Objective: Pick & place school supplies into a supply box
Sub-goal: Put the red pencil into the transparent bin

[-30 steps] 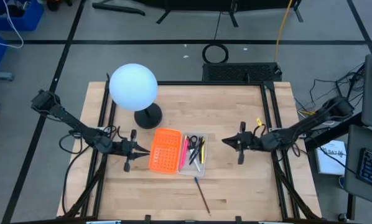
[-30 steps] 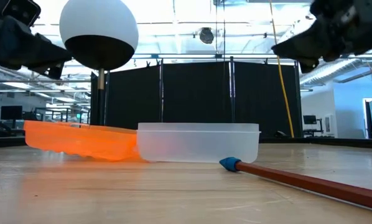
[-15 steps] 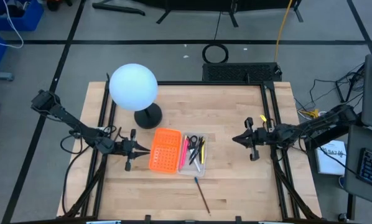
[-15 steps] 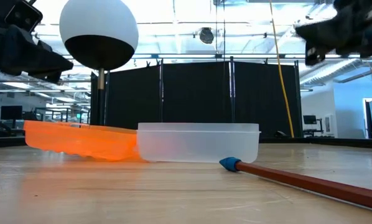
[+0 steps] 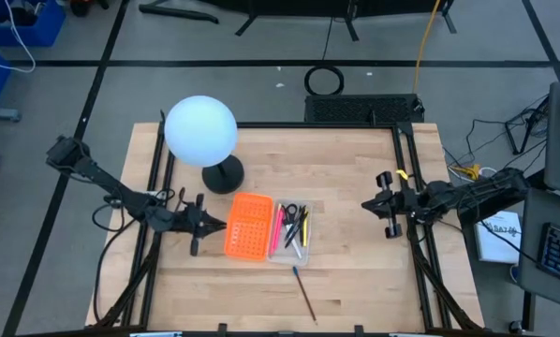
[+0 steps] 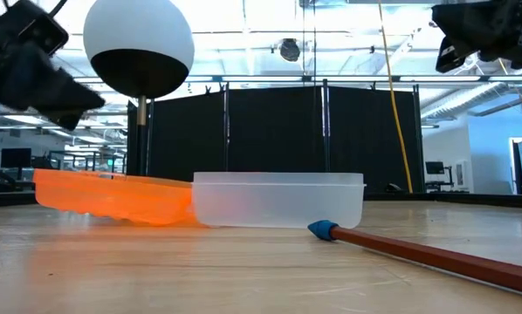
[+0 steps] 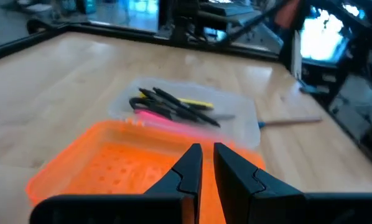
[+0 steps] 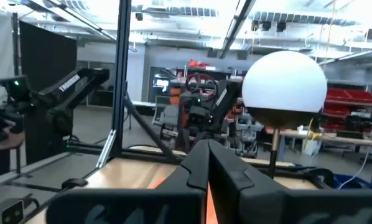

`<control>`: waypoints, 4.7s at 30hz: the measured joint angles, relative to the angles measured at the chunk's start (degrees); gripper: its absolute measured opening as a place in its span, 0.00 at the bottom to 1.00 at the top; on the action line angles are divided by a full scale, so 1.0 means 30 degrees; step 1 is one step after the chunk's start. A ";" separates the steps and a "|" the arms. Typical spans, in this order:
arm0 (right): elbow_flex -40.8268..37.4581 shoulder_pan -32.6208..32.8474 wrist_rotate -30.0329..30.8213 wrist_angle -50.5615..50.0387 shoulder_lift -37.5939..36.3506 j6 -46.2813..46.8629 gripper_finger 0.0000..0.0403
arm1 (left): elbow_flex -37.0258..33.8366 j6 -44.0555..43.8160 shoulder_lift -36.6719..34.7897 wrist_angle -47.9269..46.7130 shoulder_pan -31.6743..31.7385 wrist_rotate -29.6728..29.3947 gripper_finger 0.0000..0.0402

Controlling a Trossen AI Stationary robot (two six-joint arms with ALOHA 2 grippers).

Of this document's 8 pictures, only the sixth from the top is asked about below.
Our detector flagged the translucent orange plastic basket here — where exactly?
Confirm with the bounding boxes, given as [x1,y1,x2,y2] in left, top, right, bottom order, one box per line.
[32,167,197,228]

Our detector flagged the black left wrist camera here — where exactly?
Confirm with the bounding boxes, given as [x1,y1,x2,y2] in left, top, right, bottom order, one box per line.
[0,0,70,57]

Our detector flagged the translucent white plastic box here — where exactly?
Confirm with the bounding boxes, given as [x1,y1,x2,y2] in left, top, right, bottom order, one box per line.
[191,171,367,230]

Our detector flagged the black overhead camera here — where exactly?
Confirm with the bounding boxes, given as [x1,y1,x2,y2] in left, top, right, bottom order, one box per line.
[278,38,302,63]

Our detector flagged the red pencil with blue cap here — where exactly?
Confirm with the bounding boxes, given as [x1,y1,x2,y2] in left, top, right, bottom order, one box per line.
[307,219,522,298]

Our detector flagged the brass and black lamp pole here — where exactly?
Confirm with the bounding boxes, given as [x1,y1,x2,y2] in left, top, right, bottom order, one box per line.
[135,95,149,176]

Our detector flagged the white and black globe lamp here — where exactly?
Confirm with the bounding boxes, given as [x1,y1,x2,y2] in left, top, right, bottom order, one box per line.
[82,0,196,99]

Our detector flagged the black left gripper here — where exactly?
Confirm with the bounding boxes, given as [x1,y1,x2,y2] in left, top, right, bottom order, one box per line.
[0,41,107,132]

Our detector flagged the black computer monitor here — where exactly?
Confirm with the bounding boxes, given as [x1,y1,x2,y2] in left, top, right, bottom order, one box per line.
[0,147,32,170]
[424,160,446,176]

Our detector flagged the horizontal frame bar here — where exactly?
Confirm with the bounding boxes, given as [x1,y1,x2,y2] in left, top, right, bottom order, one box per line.
[71,74,522,85]

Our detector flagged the yellow hanging cable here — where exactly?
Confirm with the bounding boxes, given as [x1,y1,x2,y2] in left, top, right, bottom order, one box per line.
[376,0,415,195]

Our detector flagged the black room divider panel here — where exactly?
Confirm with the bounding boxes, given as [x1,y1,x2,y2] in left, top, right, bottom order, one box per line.
[228,86,326,174]
[149,93,227,182]
[328,86,422,194]

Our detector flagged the framed wall picture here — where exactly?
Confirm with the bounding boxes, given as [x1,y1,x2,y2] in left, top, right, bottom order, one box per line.
[455,160,468,188]

